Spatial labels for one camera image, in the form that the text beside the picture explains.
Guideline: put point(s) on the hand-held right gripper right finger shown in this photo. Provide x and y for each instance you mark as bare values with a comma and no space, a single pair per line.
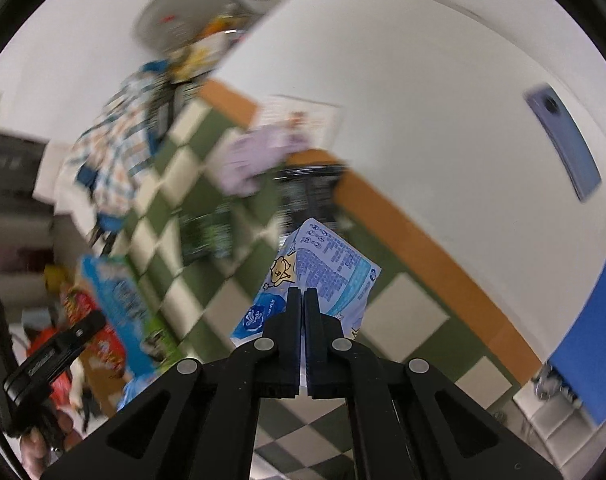
312,340

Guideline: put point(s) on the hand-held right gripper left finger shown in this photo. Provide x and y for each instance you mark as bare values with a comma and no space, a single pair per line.
293,340

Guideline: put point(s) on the light blue white snack packet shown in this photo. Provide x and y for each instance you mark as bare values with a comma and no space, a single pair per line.
328,270

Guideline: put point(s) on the person's left hand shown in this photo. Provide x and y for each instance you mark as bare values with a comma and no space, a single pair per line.
33,452

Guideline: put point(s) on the orange red bag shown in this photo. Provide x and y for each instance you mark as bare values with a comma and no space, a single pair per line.
48,345

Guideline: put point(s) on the red snack packet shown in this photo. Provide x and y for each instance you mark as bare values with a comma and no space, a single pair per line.
100,345

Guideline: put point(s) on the blue snack box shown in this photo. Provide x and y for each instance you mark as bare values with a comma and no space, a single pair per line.
118,300

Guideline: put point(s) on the green white checkered blanket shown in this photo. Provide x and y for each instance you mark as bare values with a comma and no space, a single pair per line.
193,280

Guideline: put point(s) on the orange wooden bed board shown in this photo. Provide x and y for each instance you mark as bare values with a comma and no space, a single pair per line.
423,260

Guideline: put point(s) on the dark green snack packet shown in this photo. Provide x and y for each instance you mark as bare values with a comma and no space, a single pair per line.
208,232

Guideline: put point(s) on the black snack packet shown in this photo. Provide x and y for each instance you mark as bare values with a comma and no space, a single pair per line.
308,195

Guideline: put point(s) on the plaid cloth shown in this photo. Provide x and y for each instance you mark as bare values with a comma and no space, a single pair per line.
115,155

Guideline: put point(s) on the white booklet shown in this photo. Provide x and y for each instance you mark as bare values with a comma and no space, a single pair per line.
313,115

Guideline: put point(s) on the yellow snack packet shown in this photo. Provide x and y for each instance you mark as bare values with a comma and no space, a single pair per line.
203,52

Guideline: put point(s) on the grey plastic bin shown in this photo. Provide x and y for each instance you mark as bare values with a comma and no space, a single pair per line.
183,5

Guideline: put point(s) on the blue wall panel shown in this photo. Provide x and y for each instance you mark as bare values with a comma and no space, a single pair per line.
595,350

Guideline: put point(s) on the grey blue wall device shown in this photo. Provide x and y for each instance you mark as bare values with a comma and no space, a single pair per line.
565,145

